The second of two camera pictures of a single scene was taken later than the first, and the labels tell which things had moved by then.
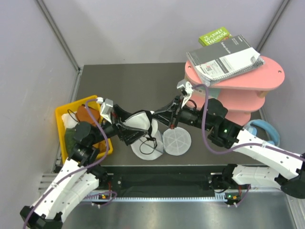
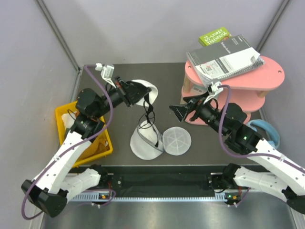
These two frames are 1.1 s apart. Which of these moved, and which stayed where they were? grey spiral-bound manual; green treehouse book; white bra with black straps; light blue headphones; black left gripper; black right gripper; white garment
Moved: black left gripper; white bra with black straps; black right gripper
Stayed: white garment; light blue headphones; grey spiral-bound manual; green treehouse book
